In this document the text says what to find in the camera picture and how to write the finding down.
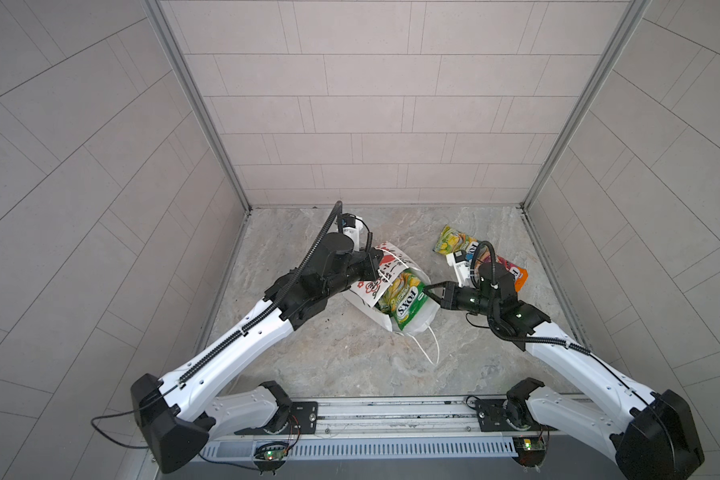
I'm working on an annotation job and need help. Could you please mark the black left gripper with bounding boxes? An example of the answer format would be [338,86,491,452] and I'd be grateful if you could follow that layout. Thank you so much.
[317,247,383,300]

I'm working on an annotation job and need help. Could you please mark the green Fox's candy packet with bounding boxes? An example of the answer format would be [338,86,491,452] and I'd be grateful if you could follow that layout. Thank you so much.
[433,225,478,255]
[375,269,438,335]

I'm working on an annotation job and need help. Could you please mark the white floral paper bag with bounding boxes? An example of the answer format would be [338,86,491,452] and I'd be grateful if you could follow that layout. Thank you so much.
[342,242,440,366]

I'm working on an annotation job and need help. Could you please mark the orange Fox's candy packet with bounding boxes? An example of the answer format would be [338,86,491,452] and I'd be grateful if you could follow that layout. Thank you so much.
[497,255,529,292]

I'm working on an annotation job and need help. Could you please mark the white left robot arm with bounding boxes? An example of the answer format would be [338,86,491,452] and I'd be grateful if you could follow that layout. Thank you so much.
[130,232,384,474]

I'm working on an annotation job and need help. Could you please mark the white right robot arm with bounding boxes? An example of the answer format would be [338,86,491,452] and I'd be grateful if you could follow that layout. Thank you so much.
[423,261,705,479]

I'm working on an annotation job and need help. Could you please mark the right circuit board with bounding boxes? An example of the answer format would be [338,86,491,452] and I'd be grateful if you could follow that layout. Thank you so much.
[512,436,547,468]

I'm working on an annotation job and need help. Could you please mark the circuit board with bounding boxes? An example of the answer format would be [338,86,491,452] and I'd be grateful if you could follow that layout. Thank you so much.
[512,436,547,468]
[253,441,290,462]

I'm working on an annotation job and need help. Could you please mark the left circuit board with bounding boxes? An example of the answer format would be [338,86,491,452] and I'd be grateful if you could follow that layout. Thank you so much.
[253,441,290,462]

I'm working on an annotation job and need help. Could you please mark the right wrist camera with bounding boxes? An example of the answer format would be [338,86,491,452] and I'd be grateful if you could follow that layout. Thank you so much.
[446,251,475,287]

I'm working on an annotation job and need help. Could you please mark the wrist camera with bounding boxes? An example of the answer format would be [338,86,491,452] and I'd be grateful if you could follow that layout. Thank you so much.
[446,251,475,287]
[339,213,373,251]

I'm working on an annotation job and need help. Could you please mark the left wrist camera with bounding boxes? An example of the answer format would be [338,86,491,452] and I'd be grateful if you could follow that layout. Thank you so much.
[339,213,373,251]

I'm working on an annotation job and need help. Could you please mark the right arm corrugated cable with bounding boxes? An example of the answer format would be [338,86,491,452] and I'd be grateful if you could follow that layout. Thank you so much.
[469,240,595,355]

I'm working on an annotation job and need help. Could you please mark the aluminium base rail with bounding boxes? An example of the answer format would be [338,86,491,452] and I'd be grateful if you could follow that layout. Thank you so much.
[186,395,615,474]

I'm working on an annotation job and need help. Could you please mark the black loose cable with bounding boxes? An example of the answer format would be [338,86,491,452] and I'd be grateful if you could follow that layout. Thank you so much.
[89,383,181,451]

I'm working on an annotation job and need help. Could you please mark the aluminium left corner post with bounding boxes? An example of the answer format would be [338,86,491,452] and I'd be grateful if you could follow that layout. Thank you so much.
[142,0,252,215]

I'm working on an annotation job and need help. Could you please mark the aluminium corner post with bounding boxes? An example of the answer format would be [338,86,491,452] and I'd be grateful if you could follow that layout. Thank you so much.
[520,0,652,210]
[142,0,252,215]

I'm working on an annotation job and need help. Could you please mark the aluminium right corner post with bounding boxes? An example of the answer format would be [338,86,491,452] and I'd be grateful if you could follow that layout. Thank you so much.
[520,0,652,210]

